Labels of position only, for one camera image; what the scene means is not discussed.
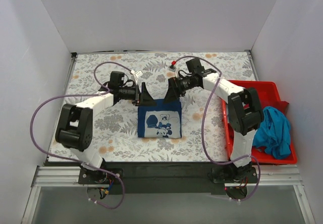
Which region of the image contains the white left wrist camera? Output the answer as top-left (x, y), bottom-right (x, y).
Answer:
top-left (130, 70), bottom-right (143, 85)

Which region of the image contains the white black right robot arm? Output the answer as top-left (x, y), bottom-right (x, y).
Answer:
top-left (164, 56), bottom-right (264, 182)

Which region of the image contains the red plastic bin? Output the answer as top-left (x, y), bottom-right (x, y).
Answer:
top-left (222, 80), bottom-right (297, 165)

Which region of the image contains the teal blue t shirt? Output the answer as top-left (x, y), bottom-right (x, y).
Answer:
top-left (252, 106), bottom-right (291, 160)

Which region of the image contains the floral patterned table mat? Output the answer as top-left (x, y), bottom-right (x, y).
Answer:
top-left (47, 51), bottom-right (259, 163)

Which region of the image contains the aluminium frame rail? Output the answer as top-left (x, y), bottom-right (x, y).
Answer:
top-left (21, 165), bottom-right (84, 224)

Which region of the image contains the red t shirt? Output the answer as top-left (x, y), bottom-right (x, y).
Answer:
top-left (260, 100), bottom-right (289, 115)

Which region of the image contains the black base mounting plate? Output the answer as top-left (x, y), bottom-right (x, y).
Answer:
top-left (77, 161), bottom-right (259, 196)

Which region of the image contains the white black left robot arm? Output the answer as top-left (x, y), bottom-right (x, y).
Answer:
top-left (55, 71), bottom-right (156, 184)

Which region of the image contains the navy blue t shirt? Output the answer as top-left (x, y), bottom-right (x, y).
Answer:
top-left (137, 99), bottom-right (182, 139)

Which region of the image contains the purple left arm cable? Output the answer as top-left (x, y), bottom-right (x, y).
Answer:
top-left (30, 61), bottom-right (137, 209)

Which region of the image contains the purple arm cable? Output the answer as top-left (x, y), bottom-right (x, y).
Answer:
top-left (173, 55), bottom-right (261, 202)
top-left (30, 61), bottom-right (137, 209)

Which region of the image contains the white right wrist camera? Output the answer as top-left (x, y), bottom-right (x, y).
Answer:
top-left (168, 61), bottom-right (178, 73)

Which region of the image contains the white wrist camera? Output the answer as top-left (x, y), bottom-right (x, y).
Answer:
top-left (130, 70), bottom-right (143, 85)
top-left (168, 61), bottom-right (178, 73)

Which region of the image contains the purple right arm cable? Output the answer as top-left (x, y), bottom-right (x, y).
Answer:
top-left (173, 55), bottom-right (261, 202)

